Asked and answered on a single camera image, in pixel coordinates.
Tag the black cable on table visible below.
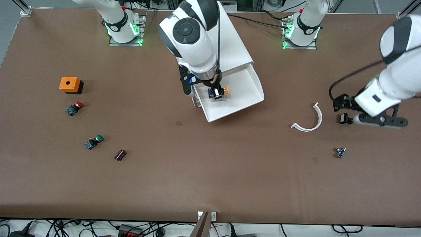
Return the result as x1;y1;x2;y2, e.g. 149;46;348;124
227;10;293;29

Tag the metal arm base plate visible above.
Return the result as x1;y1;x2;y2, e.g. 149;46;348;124
109;13;146;46
282;16;317;50

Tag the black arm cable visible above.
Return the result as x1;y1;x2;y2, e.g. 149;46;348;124
214;0;222;83
329;59;388;102

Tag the white curved plastic strip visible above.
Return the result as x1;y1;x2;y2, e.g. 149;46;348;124
291;102;323;132

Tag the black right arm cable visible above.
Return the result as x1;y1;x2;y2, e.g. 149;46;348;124
214;0;222;83

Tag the black power strip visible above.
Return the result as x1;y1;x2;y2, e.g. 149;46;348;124
118;224;144;237

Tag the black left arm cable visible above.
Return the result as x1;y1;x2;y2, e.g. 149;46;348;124
329;59;388;102

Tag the grey camera stand pole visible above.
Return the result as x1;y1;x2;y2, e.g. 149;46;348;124
190;211;211;237

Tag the red push button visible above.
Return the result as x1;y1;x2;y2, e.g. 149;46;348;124
65;101;84;117

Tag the yellow push button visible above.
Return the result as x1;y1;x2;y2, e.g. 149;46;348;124
207;86;230;100

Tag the orange button enclosure box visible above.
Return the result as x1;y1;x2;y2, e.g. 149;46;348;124
59;77;84;95

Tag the green push button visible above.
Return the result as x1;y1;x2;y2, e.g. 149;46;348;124
85;134;104;150

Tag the black looped cable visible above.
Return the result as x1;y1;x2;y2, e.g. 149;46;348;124
332;224;363;234

